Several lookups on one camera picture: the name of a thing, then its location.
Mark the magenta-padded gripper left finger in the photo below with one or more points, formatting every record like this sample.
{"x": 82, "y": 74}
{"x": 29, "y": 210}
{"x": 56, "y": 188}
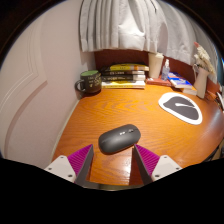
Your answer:
{"x": 61, "y": 166}

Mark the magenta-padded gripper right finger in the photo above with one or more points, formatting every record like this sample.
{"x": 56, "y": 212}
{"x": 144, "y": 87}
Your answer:
{"x": 165, "y": 166}

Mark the dark grey computer mouse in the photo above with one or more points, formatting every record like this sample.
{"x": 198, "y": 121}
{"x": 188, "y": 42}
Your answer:
{"x": 118, "y": 138}

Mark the white and grey mouse pad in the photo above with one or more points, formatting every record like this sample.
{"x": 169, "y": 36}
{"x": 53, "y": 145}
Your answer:
{"x": 181, "y": 108}

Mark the orange book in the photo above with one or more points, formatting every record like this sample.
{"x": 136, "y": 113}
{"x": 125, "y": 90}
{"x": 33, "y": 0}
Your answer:
{"x": 190, "y": 90}

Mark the red-brown notebook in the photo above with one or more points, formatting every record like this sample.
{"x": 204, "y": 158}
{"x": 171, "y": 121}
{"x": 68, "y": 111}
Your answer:
{"x": 156, "y": 81}

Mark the blue book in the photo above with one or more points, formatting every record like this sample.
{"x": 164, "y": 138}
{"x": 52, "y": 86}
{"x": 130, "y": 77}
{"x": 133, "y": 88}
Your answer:
{"x": 180, "y": 81}

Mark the white flat device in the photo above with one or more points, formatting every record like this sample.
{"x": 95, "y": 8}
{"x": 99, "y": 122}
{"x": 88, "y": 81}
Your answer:
{"x": 221, "y": 100}

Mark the dark green mug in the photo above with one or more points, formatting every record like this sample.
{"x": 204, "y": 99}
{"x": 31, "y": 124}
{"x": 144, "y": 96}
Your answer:
{"x": 90, "y": 81}

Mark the white jug vase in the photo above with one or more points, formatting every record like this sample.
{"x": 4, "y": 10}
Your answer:
{"x": 201, "y": 83}

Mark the white and yellow book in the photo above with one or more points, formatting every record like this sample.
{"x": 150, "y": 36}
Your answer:
{"x": 123, "y": 84}

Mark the clear spray bottle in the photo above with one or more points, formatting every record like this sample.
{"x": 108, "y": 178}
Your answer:
{"x": 165, "y": 73}

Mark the dark book with yellow print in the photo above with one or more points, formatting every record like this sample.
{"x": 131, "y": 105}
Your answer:
{"x": 123, "y": 78}

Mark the cream lidded tumbler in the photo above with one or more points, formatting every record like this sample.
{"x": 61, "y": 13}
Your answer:
{"x": 155, "y": 65}

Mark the thin black book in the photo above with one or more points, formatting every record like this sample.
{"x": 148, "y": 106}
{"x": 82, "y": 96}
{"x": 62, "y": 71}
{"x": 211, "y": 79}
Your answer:
{"x": 123, "y": 72}

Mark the yellow and black book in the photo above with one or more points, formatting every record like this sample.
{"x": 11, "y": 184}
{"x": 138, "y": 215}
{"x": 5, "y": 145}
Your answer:
{"x": 130, "y": 67}

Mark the white flower bunch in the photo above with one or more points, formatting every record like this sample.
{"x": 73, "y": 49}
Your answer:
{"x": 204, "y": 58}

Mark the dark wooden desk backboard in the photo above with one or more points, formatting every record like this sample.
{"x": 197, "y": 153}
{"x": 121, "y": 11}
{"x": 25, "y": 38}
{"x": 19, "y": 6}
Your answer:
{"x": 116, "y": 56}

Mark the white pleated curtain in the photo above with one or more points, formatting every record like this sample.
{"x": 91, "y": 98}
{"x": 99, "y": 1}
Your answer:
{"x": 133, "y": 23}

